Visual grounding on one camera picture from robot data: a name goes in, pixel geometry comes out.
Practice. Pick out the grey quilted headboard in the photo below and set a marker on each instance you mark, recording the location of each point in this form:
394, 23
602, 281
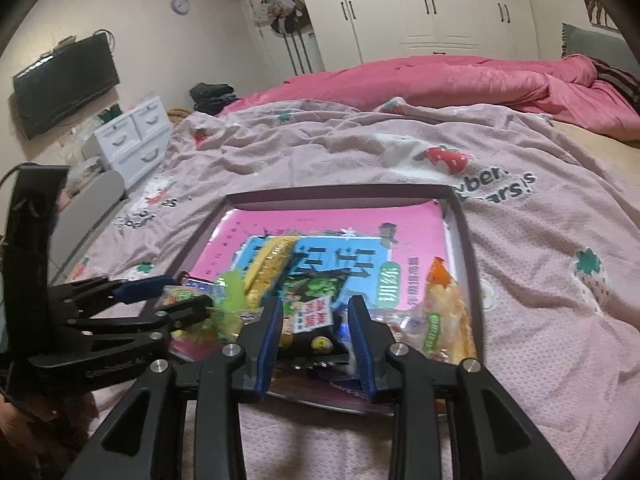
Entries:
590, 40

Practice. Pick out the person's left forearm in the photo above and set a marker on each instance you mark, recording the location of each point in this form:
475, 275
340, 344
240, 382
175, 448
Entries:
30, 440

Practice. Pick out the printed strawberry blanket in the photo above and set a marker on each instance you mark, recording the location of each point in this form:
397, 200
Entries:
525, 260

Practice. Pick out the clear packet red-flecked pastry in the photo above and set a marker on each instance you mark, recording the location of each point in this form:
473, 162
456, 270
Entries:
430, 332

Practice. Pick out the blue cookie packet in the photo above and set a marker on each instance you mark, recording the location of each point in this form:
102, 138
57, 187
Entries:
200, 284

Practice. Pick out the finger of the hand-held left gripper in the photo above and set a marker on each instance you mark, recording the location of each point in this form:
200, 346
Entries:
142, 287
190, 310

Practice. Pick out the wall poster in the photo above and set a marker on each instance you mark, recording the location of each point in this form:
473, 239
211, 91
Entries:
600, 10

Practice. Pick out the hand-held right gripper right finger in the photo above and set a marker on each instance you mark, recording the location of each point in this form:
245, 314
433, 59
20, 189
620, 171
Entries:
362, 350

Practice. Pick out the white drawer cabinet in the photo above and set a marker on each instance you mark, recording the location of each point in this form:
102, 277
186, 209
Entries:
130, 135

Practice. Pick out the dark green cartoon packet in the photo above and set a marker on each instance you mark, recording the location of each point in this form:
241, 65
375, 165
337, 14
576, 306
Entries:
320, 285

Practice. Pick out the brown plush cloth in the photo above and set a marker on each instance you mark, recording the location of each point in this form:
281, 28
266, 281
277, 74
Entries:
180, 115

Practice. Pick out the clear packet crumbly pastry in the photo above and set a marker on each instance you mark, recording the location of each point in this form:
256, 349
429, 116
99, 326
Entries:
172, 296

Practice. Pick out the orange snack packet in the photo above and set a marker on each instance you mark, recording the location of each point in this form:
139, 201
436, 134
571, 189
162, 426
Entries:
450, 305

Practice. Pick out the tan bed sheet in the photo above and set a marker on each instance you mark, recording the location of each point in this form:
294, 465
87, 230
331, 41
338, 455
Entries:
600, 132

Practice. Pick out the dark clothes pile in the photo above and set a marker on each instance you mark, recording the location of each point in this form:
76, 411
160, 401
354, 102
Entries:
210, 92

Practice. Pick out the round wall clock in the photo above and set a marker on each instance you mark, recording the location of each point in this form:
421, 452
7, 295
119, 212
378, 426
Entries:
180, 5

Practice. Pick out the coat rack with hanging items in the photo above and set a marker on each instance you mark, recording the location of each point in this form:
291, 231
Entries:
295, 45

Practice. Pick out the dark striped pillow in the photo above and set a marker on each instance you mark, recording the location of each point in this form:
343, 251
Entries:
620, 80

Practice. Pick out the pink book with blue label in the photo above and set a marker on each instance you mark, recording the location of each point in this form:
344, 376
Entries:
325, 222

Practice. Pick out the yellow cake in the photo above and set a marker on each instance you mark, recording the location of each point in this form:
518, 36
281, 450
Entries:
272, 265

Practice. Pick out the light green snack packet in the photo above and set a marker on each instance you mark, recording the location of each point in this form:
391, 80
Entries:
232, 290

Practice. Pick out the dark shallow cardboard box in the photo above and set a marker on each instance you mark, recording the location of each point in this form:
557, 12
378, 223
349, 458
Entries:
467, 260

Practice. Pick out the black wall television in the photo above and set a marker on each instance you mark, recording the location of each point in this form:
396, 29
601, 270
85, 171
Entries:
65, 85

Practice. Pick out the white wardrobe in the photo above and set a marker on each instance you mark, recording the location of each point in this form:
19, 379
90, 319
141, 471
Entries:
400, 0

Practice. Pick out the pink quilt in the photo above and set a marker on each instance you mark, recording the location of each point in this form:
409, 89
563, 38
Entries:
425, 80

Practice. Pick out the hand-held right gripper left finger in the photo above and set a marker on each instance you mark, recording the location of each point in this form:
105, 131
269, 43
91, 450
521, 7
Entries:
267, 350

